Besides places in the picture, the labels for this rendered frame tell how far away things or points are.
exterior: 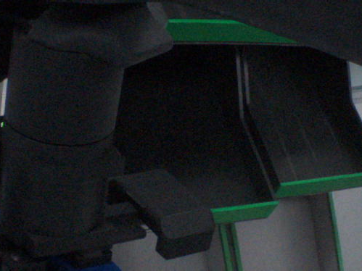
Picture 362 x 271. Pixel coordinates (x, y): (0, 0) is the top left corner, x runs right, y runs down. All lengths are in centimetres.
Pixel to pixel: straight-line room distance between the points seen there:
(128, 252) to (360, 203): 118
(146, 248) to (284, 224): 17
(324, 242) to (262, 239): 7
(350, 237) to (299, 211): 106
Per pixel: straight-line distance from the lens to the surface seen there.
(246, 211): 71
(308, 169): 80
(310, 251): 93
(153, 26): 38
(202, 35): 61
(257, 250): 89
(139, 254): 81
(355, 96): 190
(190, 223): 46
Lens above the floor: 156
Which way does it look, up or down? 26 degrees down
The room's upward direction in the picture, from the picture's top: 11 degrees clockwise
